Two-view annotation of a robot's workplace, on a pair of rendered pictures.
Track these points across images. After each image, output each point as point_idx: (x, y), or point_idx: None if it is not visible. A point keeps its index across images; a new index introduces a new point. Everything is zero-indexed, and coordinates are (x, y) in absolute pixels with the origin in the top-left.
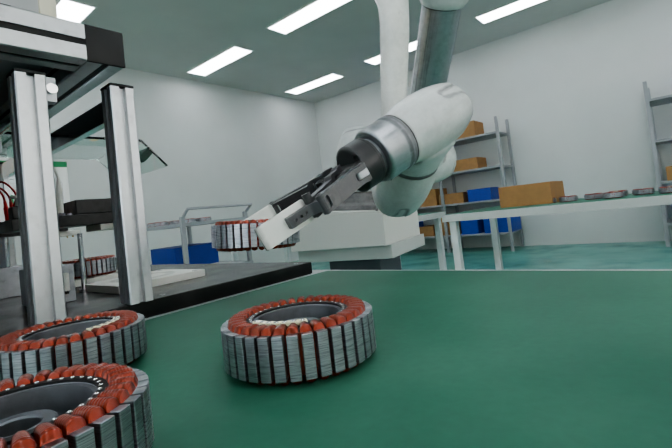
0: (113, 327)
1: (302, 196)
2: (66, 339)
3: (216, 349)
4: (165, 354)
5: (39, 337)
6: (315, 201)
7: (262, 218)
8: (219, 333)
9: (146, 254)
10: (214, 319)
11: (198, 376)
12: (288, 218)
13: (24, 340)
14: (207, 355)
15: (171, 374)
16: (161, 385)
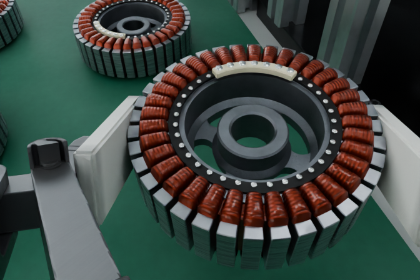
0: (82, 33)
1: (52, 140)
2: (80, 15)
3: (57, 119)
4: (97, 90)
5: (156, 10)
6: (12, 178)
7: (400, 169)
8: None
9: (345, 23)
10: (200, 149)
11: (5, 96)
12: (80, 139)
13: (107, 0)
14: (49, 110)
15: (34, 85)
16: (19, 79)
